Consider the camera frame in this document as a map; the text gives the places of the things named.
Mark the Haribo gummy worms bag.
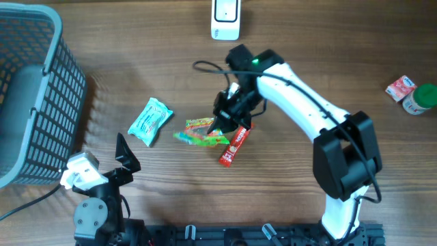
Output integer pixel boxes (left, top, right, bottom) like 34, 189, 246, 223
173, 118, 229, 147

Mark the red Nescafe stick packet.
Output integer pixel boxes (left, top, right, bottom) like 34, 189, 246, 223
218, 125, 254, 167

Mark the mint green snack packet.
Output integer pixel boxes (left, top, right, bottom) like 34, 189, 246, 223
128, 98, 173, 147

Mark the small red carton box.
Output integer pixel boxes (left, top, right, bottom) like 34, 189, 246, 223
385, 75, 417, 103

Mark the green lid jar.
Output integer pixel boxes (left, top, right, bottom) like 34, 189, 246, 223
402, 83, 437, 115

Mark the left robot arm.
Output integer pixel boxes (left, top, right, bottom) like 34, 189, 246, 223
73, 133, 154, 246

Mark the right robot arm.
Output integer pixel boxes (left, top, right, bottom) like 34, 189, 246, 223
209, 44, 382, 245

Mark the white barcode scanner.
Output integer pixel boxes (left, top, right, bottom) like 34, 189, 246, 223
210, 0, 242, 41

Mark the grey plastic shopping basket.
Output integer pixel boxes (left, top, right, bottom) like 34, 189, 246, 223
1, 3, 87, 187

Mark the left camera cable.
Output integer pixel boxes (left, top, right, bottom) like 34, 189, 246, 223
0, 183, 63, 221

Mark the camera cable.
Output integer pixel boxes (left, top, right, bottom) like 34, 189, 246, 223
192, 60, 382, 246
0, 183, 63, 221

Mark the right camera cable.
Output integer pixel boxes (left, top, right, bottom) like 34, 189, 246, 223
192, 60, 382, 246

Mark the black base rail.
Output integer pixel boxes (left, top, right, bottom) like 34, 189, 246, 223
147, 223, 386, 246

